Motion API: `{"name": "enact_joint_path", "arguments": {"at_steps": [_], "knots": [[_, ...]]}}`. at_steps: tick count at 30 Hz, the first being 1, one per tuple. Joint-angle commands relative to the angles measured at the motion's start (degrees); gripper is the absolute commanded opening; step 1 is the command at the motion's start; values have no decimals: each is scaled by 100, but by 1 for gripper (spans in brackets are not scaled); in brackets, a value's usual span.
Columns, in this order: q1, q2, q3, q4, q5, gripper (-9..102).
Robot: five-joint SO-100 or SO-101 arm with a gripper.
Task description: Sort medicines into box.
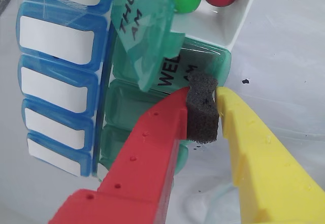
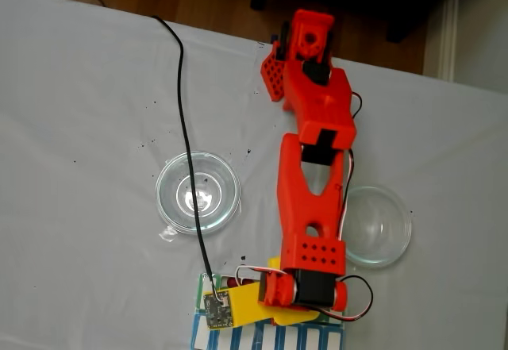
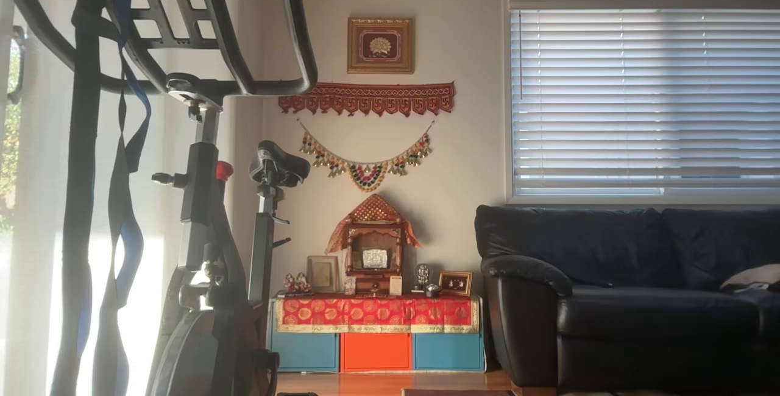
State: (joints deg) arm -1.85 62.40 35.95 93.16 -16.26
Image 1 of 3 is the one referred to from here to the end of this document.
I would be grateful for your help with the small black speck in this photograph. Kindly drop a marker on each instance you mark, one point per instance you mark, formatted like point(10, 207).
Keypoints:
point(245, 81)

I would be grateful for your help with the blue green pill organizer box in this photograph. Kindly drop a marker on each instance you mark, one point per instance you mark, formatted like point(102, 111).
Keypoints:
point(56, 89)

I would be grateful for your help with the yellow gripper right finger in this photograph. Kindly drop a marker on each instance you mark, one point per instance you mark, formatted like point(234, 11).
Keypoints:
point(266, 170)

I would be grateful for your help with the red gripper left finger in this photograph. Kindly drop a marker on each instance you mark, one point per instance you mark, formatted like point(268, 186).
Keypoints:
point(137, 170)

